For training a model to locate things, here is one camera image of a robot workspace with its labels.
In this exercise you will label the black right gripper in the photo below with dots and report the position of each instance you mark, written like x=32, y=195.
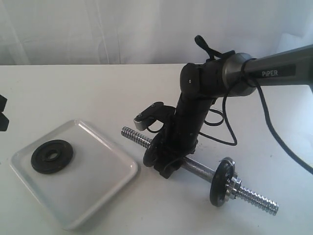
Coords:
x=177, y=139

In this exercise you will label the black weight plate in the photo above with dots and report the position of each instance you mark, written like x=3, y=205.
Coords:
x=52, y=156

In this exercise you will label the chrome dumbbell bar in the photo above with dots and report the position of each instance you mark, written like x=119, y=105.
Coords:
x=207, y=174

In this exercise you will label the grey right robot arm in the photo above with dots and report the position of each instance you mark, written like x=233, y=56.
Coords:
x=223, y=75

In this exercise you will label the black plate left end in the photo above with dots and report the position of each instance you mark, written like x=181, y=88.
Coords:
x=151, y=156

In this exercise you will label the black plate end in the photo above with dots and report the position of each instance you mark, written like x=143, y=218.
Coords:
x=223, y=174
x=151, y=156

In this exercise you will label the black plate right end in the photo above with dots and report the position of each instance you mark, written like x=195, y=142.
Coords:
x=223, y=174

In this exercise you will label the white rectangular tray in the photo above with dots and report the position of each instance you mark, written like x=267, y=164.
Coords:
x=99, y=170

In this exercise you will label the chrome spin-lock nut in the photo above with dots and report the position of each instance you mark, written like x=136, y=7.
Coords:
x=233, y=188

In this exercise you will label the white sheer curtain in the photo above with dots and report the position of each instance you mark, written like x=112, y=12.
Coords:
x=63, y=32

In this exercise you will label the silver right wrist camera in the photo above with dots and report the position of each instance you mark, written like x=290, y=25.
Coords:
x=147, y=117

